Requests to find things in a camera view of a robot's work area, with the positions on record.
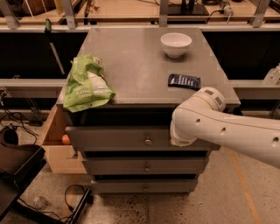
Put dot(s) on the grey top drawer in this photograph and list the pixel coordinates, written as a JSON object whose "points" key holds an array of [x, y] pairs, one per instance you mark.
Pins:
{"points": [[129, 138]]}

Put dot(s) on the grey drawer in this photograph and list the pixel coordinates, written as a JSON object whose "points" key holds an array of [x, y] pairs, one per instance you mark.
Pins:
{"points": [[141, 166], [145, 186], [129, 138]]}

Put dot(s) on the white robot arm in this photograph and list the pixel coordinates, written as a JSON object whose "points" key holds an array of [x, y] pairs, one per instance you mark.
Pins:
{"points": [[202, 117]]}

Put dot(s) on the grey drawer cabinet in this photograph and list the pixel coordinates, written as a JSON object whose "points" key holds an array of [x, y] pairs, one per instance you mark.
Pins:
{"points": [[136, 67]]}

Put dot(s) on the grey middle drawer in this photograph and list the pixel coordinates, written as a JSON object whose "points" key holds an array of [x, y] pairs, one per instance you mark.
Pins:
{"points": [[141, 166]]}

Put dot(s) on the grey bottom drawer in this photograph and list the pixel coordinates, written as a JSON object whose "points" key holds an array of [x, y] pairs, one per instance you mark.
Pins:
{"points": [[145, 186]]}

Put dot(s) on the dark blue snack packet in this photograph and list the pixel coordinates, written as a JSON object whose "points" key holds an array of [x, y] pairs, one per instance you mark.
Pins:
{"points": [[184, 81]]}

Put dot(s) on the green chip bag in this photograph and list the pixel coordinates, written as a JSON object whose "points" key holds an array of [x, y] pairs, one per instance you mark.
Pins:
{"points": [[86, 87]]}

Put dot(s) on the white ceramic bowl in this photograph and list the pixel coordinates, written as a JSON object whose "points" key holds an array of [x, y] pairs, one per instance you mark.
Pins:
{"points": [[175, 44]]}

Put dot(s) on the orange ball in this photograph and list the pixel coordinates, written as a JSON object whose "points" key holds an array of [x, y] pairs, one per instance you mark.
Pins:
{"points": [[65, 139]]}

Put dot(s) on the wooden box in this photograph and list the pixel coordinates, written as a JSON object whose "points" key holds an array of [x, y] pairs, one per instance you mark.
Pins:
{"points": [[61, 157]]}

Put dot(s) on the black power strip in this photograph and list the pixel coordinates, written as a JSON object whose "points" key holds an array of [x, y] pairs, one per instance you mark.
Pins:
{"points": [[86, 199]]}

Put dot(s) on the black bin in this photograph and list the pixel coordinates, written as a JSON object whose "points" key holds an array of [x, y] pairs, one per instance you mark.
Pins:
{"points": [[19, 165]]}

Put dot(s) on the green handled screwdriver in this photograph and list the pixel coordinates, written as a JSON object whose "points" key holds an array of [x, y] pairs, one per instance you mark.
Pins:
{"points": [[48, 33]]}

